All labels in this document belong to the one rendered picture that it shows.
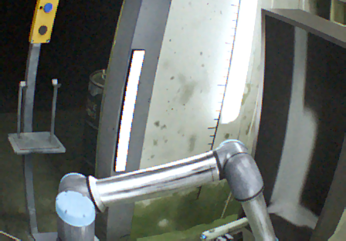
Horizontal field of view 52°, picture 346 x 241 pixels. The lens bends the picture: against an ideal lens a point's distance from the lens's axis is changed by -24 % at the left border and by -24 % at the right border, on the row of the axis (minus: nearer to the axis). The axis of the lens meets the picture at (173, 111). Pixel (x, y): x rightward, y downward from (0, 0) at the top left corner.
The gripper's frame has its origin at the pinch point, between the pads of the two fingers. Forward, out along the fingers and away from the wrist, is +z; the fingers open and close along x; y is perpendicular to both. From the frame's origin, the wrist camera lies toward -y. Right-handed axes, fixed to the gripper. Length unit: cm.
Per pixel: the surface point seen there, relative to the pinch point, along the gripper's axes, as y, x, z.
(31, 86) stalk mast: -53, -69, 85
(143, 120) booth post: -37, -8, 62
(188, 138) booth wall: -23, 23, 61
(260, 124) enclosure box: -54, 19, 12
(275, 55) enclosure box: -88, 22, 13
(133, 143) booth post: -26, -12, 62
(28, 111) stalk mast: -40, -71, 84
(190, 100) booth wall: -45, 19, 62
